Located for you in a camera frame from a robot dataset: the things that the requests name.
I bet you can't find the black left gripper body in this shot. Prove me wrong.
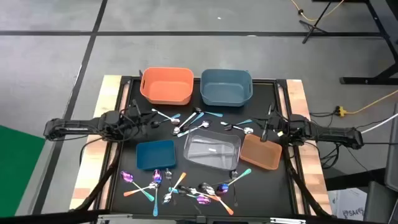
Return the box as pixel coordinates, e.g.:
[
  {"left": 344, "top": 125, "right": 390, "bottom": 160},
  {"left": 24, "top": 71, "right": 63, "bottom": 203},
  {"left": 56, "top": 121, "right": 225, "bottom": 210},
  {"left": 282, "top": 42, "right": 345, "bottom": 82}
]
[{"left": 123, "top": 106, "right": 150, "bottom": 135}]

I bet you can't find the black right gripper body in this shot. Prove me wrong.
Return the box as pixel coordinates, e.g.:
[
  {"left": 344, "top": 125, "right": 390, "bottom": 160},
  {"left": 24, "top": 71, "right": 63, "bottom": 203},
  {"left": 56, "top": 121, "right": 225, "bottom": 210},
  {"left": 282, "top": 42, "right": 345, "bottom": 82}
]
[{"left": 269, "top": 113, "right": 295, "bottom": 140}]

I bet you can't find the iridescent purple spoon teal handle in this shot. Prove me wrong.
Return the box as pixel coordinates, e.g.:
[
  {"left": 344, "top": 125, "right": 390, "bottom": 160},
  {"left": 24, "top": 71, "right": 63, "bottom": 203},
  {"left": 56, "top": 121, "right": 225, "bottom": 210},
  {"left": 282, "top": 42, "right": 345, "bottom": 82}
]
[
  {"left": 168, "top": 185, "right": 212, "bottom": 206},
  {"left": 216, "top": 168, "right": 252, "bottom": 194},
  {"left": 119, "top": 170, "right": 155, "bottom": 202},
  {"left": 152, "top": 169, "right": 163, "bottom": 218}
]

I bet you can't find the large blue-grey plastic bin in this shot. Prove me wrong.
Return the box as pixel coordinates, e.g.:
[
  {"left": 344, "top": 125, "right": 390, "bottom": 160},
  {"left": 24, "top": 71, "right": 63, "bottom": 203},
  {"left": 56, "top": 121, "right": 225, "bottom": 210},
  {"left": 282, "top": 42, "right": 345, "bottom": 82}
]
[{"left": 200, "top": 68, "right": 254, "bottom": 108}]

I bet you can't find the clear plastic bin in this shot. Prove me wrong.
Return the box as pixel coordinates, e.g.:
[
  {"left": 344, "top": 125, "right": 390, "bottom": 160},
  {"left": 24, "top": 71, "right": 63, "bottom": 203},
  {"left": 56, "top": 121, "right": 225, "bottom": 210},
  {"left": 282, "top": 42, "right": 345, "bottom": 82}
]
[{"left": 183, "top": 128, "right": 242, "bottom": 171}]

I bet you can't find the silver spoon orange handle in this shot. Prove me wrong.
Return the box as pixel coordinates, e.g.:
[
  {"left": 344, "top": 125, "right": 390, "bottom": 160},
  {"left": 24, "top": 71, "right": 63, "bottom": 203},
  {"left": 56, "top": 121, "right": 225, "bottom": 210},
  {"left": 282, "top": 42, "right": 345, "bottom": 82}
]
[
  {"left": 161, "top": 172, "right": 187, "bottom": 205},
  {"left": 123, "top": 182, "right": 159, "bottom": 197},
  {"left": 205, "top": 185, "right": 234, "bottom": 216},
  {"left": 187, "top": 185, "right": 222, "bottom": 202}
]

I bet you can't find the small orange tray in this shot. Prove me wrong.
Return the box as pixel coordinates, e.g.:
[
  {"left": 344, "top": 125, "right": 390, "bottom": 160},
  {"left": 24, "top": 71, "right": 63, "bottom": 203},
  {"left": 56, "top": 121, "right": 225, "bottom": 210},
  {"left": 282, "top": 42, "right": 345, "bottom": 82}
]
[{"left": 239, "top": 133, "right": 284, "bottom": 171}]

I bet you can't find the small blue tray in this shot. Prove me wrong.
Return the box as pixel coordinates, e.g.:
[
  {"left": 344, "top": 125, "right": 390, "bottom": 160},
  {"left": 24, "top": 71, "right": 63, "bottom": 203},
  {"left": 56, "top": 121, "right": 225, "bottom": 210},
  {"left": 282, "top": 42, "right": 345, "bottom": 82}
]
[{"left": 135, "top": 139, "right": 177, "bottom": 171}]

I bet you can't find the large orange plastic bin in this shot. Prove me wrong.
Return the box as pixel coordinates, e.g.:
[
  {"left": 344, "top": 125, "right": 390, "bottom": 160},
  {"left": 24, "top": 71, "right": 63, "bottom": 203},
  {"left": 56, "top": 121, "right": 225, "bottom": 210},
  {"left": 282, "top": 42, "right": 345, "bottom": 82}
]
[{"left": 139, "top": 67, "right": 195, "bottom": 106}]

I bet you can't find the pile of assorted spoons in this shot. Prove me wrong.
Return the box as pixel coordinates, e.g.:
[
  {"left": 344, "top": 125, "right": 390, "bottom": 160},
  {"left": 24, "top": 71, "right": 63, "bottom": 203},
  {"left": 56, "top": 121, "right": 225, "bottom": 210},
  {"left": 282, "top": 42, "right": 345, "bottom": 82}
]
[{"left": 109, "top": 77, "right": 295, "bottom": 218}]

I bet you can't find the black tripod stand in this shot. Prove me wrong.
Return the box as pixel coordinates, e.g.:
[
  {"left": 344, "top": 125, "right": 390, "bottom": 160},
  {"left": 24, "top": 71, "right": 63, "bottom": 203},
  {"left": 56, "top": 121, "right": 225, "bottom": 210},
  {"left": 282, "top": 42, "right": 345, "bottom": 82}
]
[{"left": 298, "top": 0, "right": 332, "bottom": 44}]

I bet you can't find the white cardboard box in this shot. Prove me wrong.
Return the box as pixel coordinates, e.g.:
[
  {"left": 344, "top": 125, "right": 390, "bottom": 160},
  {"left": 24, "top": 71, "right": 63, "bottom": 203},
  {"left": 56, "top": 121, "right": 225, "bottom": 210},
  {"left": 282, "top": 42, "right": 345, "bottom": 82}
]
[{"left": 328, "top": 188, "right": 369, "bottom": 222}]

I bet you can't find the dark grey cabinet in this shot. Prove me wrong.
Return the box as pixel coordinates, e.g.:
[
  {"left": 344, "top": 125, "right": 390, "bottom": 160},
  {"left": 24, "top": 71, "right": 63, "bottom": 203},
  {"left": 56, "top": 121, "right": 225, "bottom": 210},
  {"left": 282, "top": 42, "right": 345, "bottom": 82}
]
[{"left": 363, "top": 102, "right": 398, "bottom": 224}]

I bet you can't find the green floor mat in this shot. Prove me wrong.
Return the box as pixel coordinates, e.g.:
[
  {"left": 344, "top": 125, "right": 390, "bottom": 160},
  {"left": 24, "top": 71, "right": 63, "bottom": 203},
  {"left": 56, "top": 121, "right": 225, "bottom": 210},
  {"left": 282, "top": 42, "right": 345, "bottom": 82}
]
[{"left": 0, "top": 124, "right": 47, "bottom": 218}]

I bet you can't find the black metal table frame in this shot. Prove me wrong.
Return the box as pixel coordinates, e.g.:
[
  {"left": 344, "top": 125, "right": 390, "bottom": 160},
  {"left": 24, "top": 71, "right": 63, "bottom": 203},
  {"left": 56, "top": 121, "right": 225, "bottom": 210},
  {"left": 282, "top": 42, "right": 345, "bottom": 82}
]
[{"left": 70, "top": 74, "right": 338, "bottom": 224}]

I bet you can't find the yellow extension cord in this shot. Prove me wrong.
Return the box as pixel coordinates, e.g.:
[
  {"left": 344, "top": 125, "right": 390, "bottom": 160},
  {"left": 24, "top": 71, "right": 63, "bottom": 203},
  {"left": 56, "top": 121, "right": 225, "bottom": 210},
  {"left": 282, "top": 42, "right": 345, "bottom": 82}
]
[{"left": 335, "top": 89, "right": 398, "bottom": 118}]

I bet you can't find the black power cable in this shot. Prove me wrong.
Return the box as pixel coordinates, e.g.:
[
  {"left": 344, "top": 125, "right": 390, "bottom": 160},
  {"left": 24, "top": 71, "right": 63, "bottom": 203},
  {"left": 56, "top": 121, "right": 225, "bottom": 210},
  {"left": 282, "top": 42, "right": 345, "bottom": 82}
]
[
  {"left": 309, "top": 105, "right": 398, "bottom": 170},
  {"left": 78, "top": 136, "right": 105, "bottom": 167}
]

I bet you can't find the black desk frame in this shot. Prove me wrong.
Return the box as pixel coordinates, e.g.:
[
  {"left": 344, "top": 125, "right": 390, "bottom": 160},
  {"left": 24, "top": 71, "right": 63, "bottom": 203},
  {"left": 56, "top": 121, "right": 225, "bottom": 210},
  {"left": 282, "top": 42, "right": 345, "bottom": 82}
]
[{"left": 312, "top": 0, "right": 398, "bottom": 85}]

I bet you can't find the white cable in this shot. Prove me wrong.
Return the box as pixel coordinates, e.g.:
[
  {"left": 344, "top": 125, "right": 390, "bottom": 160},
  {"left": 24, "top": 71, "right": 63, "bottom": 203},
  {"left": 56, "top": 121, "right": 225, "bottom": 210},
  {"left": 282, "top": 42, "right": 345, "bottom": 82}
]
[{"left": 360, "top": 112, "right": 398, "bottom": 135}]

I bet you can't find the thin yellow floor cable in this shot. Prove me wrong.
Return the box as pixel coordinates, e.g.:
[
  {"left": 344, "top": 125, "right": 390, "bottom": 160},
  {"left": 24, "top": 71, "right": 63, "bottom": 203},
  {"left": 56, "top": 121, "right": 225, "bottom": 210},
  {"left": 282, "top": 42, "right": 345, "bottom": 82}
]
[{"left": 290, "top": 0, "right": 345, "bottom": 22}]

